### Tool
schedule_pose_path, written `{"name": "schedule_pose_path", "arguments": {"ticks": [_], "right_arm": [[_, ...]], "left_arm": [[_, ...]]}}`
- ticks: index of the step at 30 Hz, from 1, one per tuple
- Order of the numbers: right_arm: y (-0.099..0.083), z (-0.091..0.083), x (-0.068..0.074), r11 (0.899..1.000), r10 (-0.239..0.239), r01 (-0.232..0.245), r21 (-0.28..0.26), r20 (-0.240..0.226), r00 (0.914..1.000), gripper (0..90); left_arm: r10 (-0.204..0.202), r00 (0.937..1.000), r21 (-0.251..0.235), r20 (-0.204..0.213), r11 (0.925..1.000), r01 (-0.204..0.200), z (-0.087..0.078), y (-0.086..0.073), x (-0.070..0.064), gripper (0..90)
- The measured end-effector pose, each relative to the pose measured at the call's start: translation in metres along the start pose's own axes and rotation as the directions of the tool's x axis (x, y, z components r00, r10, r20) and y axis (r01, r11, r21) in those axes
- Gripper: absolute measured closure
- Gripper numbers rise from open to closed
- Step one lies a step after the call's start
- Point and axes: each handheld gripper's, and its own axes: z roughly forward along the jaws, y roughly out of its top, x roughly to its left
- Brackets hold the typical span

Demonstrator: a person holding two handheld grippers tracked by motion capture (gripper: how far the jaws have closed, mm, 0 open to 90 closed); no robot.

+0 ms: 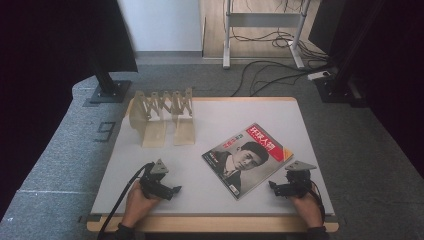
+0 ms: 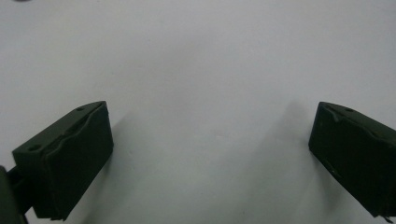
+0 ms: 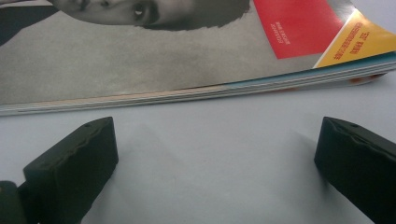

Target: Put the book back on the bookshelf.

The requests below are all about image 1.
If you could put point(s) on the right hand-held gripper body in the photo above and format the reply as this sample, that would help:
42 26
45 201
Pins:
298 181

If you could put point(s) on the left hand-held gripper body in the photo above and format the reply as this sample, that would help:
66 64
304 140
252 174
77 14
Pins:
154 181

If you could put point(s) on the white power strip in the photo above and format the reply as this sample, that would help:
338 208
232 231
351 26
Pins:
318 75

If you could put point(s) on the black stand with base plate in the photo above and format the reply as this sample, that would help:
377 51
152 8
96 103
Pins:
340 83
108 88

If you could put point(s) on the white metal desk frame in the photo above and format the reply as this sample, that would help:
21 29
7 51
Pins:
263 20

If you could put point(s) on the black curtain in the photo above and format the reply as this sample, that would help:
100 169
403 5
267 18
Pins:
393 66
50 50

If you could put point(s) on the magazine with portrait cover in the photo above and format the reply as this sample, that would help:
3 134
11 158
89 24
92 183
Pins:
246 160

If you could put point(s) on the wooden expandable book rack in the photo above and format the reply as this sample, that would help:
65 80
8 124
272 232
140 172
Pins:
163 116

